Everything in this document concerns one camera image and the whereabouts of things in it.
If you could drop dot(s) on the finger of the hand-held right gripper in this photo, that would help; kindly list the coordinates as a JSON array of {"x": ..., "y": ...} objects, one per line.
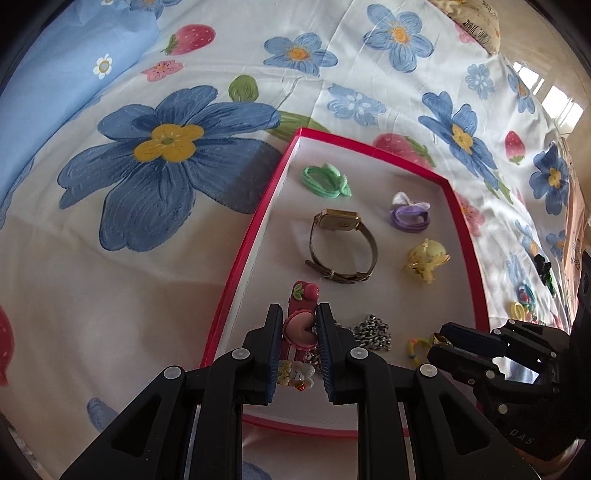
[
  {"x": 471, "y": 339},
  {"x": 455, "y": 364}
]

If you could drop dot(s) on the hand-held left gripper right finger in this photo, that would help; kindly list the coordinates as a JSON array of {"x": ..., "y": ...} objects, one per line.
[{"x": 324, "y": 355}]

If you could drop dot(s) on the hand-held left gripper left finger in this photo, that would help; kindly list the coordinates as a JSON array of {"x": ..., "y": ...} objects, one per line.
[{"x": 275, "y": 355}]

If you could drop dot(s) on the pink cartoon hair clip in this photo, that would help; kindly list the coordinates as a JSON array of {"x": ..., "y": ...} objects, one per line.
[{"x": 300, "y": 327}]

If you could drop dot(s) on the red shallow box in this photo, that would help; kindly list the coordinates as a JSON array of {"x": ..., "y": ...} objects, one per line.
[{"x": 355, "y": 295}]

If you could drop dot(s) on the yellow butterfly claw clip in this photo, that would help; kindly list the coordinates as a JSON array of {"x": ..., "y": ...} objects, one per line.
[{"x": 425, "y": 258}]

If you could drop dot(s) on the gold mesh-band wristwatch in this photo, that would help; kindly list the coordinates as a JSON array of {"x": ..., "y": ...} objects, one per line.
[{"x": 339, "y": 222}]

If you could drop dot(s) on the green leaf hair clip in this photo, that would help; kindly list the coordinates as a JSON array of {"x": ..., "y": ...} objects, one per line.
[{"x": 550, "y": 281}]

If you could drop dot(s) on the black scrunchie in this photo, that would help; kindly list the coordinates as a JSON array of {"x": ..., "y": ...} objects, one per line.
[{"x": 541, "y": 264}]

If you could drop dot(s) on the floral print bedsheet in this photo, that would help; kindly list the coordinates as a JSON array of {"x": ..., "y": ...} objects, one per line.
[{"x": 138, "y": 277}]

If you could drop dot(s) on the pink printed cloth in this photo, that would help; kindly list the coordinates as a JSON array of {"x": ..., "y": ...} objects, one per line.
[{"x": 579, "y": 221}]

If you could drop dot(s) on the light blue pillow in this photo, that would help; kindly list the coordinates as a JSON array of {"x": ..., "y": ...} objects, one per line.
[{"x": 55, "y": 69}]

